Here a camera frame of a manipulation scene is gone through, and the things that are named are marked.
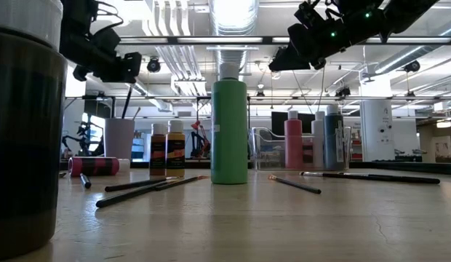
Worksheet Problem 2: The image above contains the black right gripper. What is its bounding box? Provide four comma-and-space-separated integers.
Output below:
268, 0, 386, 72

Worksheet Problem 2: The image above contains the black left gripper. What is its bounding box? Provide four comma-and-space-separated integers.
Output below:
61, 28, 143, 84

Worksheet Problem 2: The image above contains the orange paintbrush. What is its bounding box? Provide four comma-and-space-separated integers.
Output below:
154, 174, 210, 192
121, 85, 134, 120

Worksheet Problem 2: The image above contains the large pink paint bottle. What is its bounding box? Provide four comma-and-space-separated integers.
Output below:
283, 110, 303, 170

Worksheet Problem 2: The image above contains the large white paint bottle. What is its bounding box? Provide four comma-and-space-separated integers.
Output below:
311, 110, 327, 169

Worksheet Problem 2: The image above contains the large teal paint bottle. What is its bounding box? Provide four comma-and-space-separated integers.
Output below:
323, 103, 346, 171

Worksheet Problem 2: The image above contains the small pink paint bottle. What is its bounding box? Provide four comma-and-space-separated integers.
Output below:
301, 135, 314, 169

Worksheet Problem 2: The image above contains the large green paint bottle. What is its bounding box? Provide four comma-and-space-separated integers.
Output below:
209, 62, 249, 186

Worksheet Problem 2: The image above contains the small brown paint bottle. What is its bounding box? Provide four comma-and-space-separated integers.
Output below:
149, 122, 167, 179

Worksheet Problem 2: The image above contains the small yellow paint bottle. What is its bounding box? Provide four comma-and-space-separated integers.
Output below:
165, 119, 186, 178

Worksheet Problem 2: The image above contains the small magenta paint bottle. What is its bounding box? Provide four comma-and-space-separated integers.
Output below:
67, 156, 131, 178

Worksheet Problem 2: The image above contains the white cup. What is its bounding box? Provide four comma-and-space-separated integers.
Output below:
104, 117, 136, 160

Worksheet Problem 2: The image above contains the clear plastic bin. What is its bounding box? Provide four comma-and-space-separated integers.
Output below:
248, 126, 353, 172

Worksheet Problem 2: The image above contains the white round pillar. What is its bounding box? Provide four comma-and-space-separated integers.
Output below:
359, 78, 396, 163

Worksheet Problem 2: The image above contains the red storage shelf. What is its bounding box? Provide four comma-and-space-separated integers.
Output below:
351, 127, 363, 162

